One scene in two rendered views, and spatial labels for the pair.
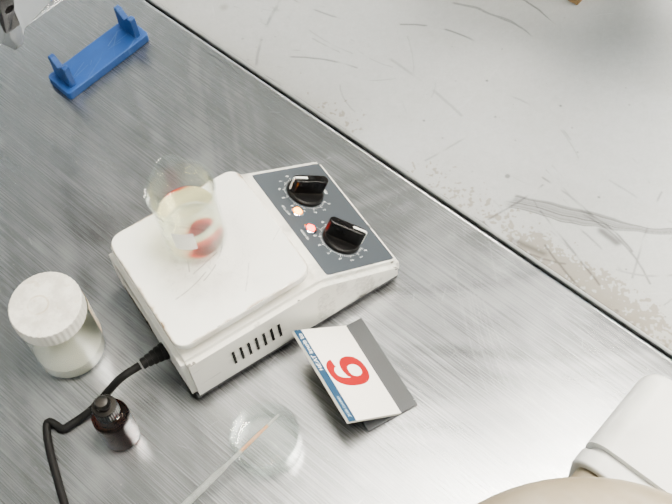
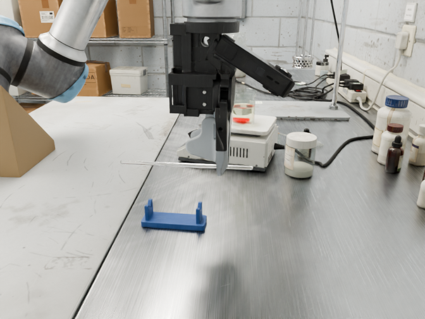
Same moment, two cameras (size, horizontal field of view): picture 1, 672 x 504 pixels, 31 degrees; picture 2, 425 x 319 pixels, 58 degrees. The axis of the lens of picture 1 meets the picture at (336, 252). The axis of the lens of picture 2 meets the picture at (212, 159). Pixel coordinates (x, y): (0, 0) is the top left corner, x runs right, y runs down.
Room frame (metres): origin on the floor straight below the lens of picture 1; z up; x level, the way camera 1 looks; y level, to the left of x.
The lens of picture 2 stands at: (1.10, 0.61, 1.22)
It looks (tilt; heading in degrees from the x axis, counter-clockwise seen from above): 22 degrees down; 224
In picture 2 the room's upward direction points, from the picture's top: straight up
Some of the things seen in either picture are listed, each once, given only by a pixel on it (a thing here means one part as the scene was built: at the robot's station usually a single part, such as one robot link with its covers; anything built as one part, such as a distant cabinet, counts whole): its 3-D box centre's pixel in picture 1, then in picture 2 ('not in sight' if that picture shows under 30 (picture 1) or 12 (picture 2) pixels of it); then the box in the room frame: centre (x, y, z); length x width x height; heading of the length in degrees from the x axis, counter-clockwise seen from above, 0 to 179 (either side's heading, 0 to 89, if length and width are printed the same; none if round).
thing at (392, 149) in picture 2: not in sight; (395, 153); (0.32, 0.36, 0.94); 0.03 x 0.03 x 0.08
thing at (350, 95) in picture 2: not in sight; (344, 85); (-0.35, -0.08, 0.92); 0.40 x 0.06 x 0.04; 41
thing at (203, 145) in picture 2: not in sight; (206, 148); (0.75, 0.25, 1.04); 0.06 x 0.03 x 0.09; 127
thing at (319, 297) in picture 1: (244, 267); (233, 140); (0.49, 0.08, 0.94); 0.22 x 0.13 x 0.08; 116
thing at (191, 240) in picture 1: (186, 209); (242, 107); (0.50, 0.11, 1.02); 0.06 x 0.05 x 0.08; 18
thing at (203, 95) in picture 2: not in sight; (205, 69); (0.74, 0.24, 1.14); 0.09 x 0.08 x 0.12; 127
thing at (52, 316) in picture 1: (58, 326); (300, 155); (0.47, 0.23, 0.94); 0.06 x 0.06 x 0.08
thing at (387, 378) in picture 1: (354, 368); not in sight; (0.40, 0.00, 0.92); 0.09 x 0.06 x 0.04; 22
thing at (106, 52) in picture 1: (96, 49); (174, 213); (0.77, 0.20, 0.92); 0.10 x 0.03 x 0.04; 127
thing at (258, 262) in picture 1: (208, 257); (245, 123); (0.48, 0.10, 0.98); 0.12 x 0.12 x 0.01; 26
